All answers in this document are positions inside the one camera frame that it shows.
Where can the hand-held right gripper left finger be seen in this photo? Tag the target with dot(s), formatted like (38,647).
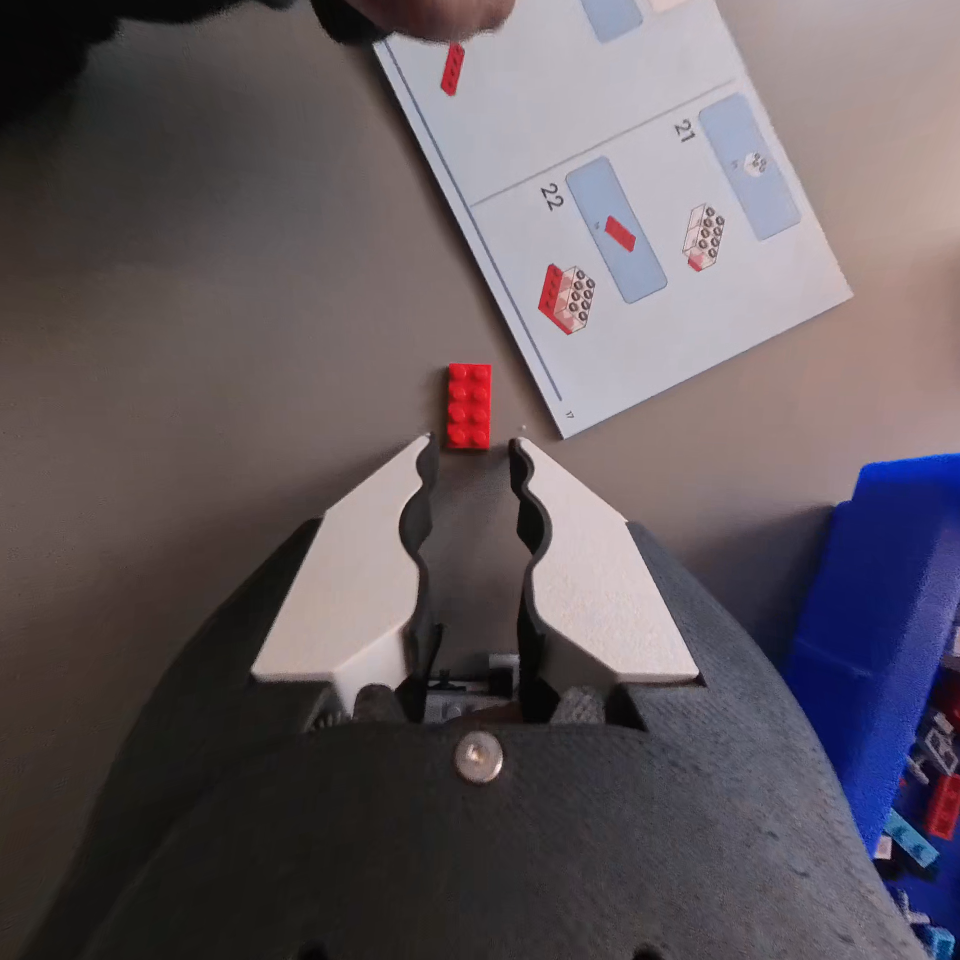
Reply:
(345,592)

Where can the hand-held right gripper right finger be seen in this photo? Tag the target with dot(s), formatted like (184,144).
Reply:
(607,600)

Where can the red toy brick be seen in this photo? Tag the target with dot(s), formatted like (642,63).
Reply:
(469,405)

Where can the blue plastic bin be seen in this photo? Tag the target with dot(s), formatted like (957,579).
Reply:
(862,600)

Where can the pile of toy bricks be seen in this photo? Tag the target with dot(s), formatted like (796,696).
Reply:
(937,795)

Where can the person's left forearm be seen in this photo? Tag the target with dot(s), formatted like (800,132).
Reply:
(30,45)

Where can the person's left hand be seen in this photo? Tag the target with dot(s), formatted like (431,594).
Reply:
(442,15)

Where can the toy brick instruction booklet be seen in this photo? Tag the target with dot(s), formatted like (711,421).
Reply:
(540,112)

